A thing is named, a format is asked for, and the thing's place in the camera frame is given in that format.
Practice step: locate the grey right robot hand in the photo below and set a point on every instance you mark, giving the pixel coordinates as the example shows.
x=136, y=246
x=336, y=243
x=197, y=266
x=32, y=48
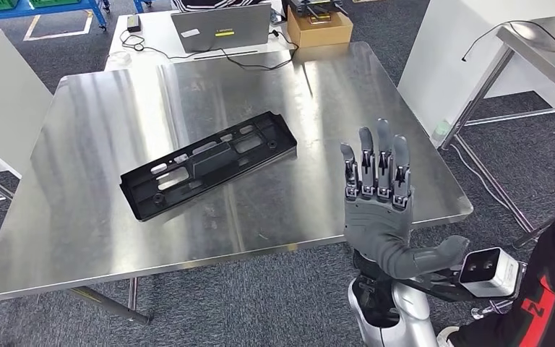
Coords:
x=378, y=225

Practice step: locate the black plastic plate frame part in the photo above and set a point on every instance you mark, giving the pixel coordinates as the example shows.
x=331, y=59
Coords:
x=210, y=165

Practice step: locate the stainless steel workbench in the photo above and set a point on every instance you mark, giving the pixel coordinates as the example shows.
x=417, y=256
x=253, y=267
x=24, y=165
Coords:
x=114, y=143

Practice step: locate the cardboard box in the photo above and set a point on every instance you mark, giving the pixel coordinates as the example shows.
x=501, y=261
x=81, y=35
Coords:
x=320, y=33

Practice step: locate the black device with yellow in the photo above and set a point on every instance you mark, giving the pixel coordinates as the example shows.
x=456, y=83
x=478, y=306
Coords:
x=313, y=7

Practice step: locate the small stainless steel table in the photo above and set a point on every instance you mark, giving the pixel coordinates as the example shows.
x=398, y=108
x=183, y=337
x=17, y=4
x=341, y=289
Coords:
x=545, y=48

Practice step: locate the grey laptop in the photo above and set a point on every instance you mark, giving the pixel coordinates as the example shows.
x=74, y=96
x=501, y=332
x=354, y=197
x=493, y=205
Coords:
x=220, y=24

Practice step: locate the black power adapter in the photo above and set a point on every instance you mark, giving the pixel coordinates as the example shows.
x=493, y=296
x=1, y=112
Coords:
x=134, y=24

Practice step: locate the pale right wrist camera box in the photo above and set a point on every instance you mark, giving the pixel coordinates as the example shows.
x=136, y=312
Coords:
x=490, y=273

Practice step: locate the blue metal frame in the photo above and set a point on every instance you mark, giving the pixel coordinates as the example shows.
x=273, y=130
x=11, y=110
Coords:
x=43, y=11

